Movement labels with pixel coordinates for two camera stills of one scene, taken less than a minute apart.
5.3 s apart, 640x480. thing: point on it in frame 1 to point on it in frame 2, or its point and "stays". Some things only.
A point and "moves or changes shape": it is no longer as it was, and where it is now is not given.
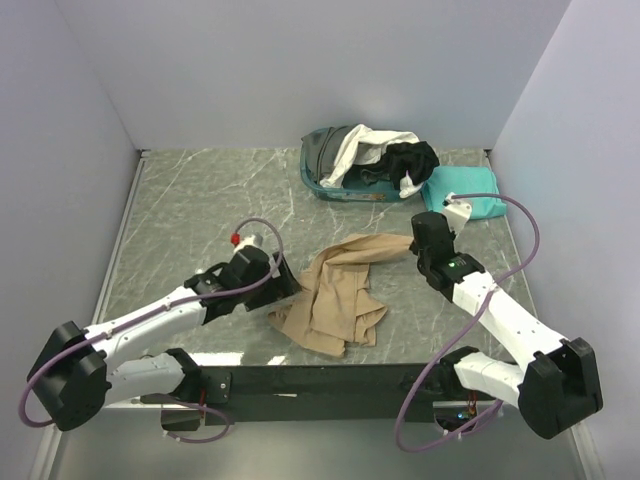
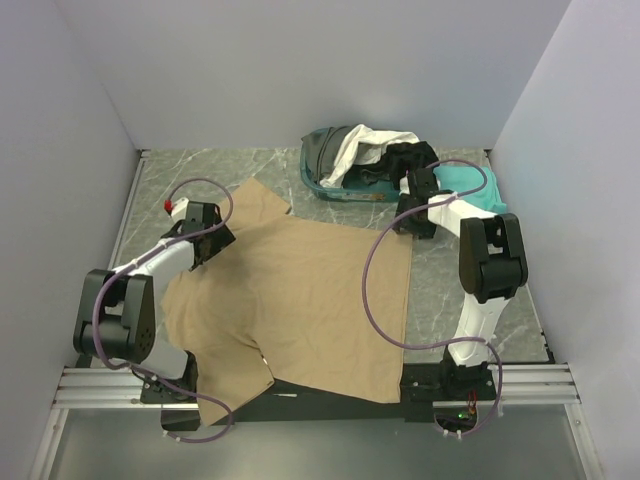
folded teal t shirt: x=463 y=180 stays
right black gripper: x=413 y=248 to x=426 y=231
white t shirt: x=360 y=145 stays
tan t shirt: x=338 y=307 moves or changes shape
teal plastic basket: x=350 y=191 stays
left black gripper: x=278 y=288 to x=221 y=237
